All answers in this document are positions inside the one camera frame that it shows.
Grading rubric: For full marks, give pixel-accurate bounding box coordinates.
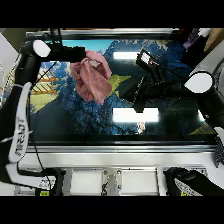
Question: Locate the heap of clothes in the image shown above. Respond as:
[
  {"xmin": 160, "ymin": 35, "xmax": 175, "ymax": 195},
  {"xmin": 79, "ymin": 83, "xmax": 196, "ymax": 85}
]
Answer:
[{"xmin": 179, "ymin": 28, "xmax": 214, "ymax": 68}]

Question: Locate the pink checked shirt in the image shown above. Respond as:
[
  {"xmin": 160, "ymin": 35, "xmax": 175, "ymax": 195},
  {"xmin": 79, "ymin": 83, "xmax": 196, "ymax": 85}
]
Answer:
[{"xmin": 69, "ymin": 49, "xmax": 114, "ymax": 105}]

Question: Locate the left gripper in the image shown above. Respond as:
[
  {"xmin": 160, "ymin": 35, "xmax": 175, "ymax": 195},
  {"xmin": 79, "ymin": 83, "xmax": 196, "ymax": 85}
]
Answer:
[{"xmin": 60, "ymin": 45, "xmax": 87, "ymax": 63}]

